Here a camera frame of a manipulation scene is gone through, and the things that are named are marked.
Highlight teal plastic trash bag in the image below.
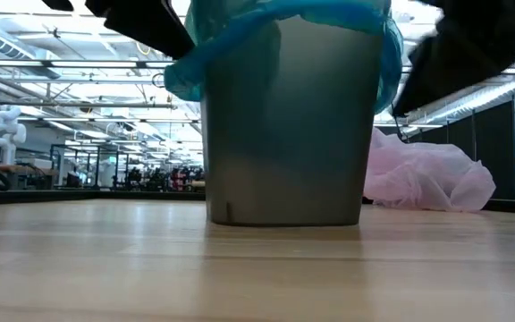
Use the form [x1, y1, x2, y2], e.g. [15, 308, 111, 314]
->
[164, 0, 405, 115]

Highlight translucent white trash bag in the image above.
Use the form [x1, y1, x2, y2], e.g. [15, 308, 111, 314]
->
[363, 126, 497, 213]

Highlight black partition wall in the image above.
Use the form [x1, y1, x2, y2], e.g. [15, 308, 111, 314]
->
[407, 99, 515, 200]

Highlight grey trash bin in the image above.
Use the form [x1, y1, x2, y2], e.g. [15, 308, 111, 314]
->
[199, 15, 384, 227]

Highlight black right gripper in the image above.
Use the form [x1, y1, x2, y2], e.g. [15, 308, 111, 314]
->
[391, 0, 515, 118]

